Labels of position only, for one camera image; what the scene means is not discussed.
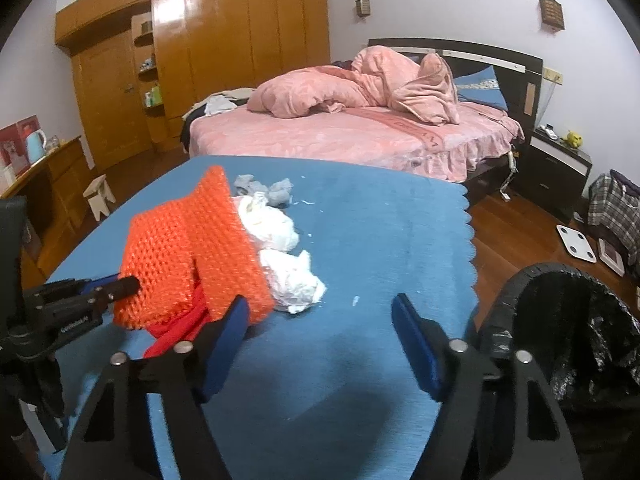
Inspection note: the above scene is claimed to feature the black trash bin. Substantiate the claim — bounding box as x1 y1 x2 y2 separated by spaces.
470 261 640 480

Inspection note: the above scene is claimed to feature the light blue kettle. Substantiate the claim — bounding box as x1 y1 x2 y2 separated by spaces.
24 129 48 166

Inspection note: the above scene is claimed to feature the large wall lamp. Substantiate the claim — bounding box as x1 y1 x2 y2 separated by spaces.
538 0 566 31

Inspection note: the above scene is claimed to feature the blue tablecloth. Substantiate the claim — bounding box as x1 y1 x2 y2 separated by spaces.
37 156 478 480

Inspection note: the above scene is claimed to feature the dark nightstand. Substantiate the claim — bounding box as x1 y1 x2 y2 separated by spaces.
515 127 593 223

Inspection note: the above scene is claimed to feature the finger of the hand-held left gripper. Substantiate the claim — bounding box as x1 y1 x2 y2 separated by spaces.
30 276 142 354
24 274 123 307

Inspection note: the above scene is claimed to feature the plaid bag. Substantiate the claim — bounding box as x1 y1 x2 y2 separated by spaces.
586 170 640 256

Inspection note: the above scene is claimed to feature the white bathroom scale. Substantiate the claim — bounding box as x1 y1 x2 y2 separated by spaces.
556 223 599 264

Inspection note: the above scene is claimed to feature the small wooden stool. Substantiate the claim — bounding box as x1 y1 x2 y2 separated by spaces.
82 175 117 222

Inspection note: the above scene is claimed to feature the white framed floor scale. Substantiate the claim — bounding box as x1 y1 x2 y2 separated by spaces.
598 237 627 277

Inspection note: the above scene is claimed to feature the blue pillow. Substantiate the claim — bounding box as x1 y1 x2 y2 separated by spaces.
452 66 509 111

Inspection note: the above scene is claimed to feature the red box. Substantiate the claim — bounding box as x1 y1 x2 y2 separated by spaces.
0 114 43 176

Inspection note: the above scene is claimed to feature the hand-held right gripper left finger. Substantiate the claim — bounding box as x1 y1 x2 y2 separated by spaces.
60 294 251 480

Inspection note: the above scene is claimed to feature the white charger cable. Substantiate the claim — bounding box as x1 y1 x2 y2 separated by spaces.
500 150 518 202

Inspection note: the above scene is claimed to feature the dark wooden bed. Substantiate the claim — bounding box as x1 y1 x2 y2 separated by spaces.
182 37 546 203

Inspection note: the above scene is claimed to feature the grey crumpled tissue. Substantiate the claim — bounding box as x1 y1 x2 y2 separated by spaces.
234 174 293 208

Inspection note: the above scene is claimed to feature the pink duvet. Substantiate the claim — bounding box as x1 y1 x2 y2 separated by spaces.
247 45 461 126

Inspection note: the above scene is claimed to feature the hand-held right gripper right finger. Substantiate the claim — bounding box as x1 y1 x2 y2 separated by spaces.
391 292 583 480

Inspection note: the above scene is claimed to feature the wooden desk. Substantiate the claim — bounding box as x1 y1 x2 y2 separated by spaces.
0 136 96 281

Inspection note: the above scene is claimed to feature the pile of clothes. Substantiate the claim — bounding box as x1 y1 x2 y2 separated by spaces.
185 87 258 121

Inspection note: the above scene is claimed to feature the red fleece cloth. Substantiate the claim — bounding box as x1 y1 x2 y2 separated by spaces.
142 280 226 359

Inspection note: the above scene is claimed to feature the wooden wardrobe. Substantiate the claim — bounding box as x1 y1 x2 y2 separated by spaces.
54 0 332 173

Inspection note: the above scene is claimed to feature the orange bubble wrap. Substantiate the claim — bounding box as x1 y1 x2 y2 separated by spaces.
112 165 275 331

